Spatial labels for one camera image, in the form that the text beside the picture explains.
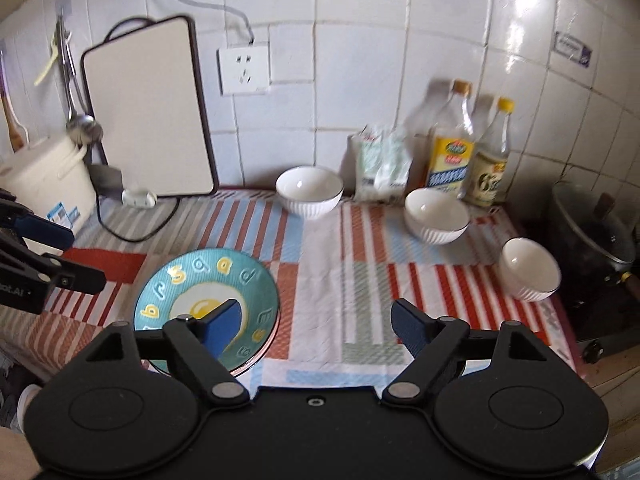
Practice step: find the cooking wine bottle yellow label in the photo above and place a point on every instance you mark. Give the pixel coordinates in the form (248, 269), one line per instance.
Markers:
(452, 142)

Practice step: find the metal ladle hanging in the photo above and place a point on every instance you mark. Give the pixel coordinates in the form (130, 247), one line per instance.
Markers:
(81, 127)

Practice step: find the white hanging spatula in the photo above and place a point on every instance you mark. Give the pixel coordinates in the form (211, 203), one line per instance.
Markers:
(53, 58)

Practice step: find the pink rabbit carrot plate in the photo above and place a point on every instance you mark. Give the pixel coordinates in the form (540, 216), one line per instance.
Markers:
(252, 343)

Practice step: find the white rice cooker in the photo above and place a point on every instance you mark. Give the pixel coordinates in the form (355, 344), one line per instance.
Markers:
(50, 178)

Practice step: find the blue wall sticker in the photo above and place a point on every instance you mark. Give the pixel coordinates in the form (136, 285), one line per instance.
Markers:
(572, 48)

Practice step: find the white cutting board dark rim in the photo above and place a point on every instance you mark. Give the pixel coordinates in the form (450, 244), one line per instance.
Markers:
(145, 88)

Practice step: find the white vinegar bottle yellow cap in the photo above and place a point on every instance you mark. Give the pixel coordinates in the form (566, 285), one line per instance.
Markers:
(490, 158)

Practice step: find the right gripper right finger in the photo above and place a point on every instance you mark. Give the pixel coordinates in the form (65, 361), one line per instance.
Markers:
(440, 348)

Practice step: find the wooden spatula hanging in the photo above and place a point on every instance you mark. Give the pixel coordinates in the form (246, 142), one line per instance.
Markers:
(17, 132)

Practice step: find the white salt bag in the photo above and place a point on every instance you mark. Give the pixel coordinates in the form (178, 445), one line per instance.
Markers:
(382, 162)

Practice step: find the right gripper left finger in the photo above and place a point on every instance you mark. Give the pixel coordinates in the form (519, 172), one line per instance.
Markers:
(191, 348)

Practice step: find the black wok with glass lid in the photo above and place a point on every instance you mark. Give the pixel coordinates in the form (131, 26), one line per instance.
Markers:
(592, 232)

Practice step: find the white wall socket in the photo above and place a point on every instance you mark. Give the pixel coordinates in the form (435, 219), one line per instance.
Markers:
(244, 70)

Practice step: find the striped patchwork table cloth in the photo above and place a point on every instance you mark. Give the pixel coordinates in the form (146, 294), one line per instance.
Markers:
(337, 278)

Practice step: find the white ribbed bowl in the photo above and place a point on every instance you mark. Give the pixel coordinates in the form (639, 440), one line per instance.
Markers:
(434, 217)
(527, 271)
(309, 192)

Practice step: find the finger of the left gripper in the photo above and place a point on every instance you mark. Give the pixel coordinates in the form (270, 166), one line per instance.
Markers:
(69, 275)
(44, 231)

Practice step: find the teal fried egg plate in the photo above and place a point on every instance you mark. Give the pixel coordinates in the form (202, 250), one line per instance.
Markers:
(197, 282)

